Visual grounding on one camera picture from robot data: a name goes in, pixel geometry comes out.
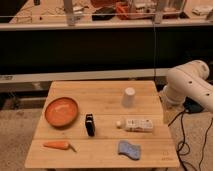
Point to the orange bowl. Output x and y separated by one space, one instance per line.
61 112

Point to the black object on shelf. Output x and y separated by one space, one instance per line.
104 13

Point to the blue sponge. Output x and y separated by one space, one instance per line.
130 150

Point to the wooden table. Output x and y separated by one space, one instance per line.
103 99

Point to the red basket on shelf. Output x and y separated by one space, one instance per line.
124 12

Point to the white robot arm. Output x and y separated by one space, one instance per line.
189 80

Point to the orange carrot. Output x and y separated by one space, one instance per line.
62 145

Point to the black eraser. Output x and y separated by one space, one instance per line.
90 126

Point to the white plastic bottle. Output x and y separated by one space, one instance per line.
135 125

